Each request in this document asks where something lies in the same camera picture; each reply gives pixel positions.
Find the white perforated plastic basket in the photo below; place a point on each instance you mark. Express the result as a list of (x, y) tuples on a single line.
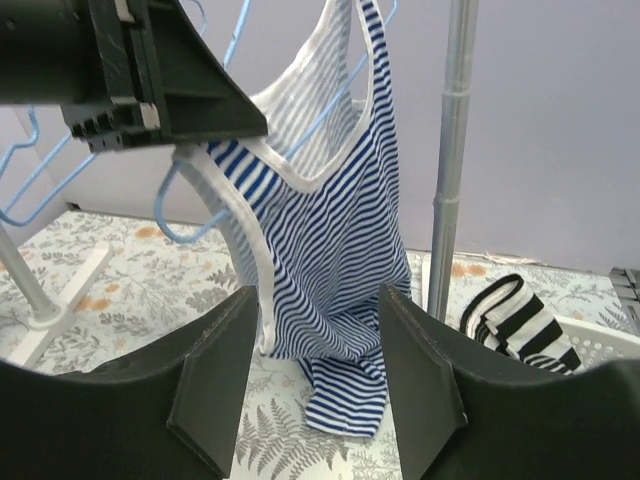
[(596, 345)]

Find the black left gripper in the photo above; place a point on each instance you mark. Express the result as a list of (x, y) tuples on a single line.
[(87, 58)]

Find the light blue hanger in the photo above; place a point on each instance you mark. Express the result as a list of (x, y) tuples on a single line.
[(320, 112), (6, 158)]

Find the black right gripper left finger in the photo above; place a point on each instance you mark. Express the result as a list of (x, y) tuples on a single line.
[(169, 410)]

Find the wide black white striped tank top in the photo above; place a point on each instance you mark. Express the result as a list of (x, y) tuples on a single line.
[(508, 318)]

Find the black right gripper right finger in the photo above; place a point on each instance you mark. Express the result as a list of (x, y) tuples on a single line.
[(462, 411)]

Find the blue white striped tank top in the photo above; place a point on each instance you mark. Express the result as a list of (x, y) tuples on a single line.
[(318, 261)]

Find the silver white clothes rack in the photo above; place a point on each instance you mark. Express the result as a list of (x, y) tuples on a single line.
[(455, 105)]

